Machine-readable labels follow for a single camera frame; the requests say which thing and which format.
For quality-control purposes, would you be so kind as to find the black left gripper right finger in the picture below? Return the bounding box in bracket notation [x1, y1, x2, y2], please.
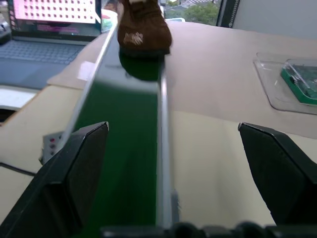
[237, 122, 317, 227]

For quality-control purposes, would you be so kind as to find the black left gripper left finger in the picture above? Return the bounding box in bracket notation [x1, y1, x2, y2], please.
[0, 121, 110, 238]

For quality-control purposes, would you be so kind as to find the grey button control box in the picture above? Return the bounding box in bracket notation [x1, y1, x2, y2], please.
[38, 132, 65, 164]

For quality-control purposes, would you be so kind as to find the green conveyor belt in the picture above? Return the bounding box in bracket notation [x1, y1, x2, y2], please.
[61, 23, 174, 230]

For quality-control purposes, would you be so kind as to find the clear plastic tray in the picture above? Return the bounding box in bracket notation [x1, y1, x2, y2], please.
[253, 52, 317, 115]

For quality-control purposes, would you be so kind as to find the green circuit board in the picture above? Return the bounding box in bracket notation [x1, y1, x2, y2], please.
[279, 59, 317, 106]

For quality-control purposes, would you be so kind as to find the grey laptop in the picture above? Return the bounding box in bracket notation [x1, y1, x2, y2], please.
[0, 0, 103, 65]

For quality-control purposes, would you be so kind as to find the red and green packet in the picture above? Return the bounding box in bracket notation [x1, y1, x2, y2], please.
[101, 9, 117, 33]

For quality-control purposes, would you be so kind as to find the brown suede shoe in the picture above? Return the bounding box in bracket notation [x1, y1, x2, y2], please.
[116, 0, 173, 58]

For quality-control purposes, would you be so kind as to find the black cable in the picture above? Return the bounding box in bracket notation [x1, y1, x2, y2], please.
[0, 162, 37, 177]

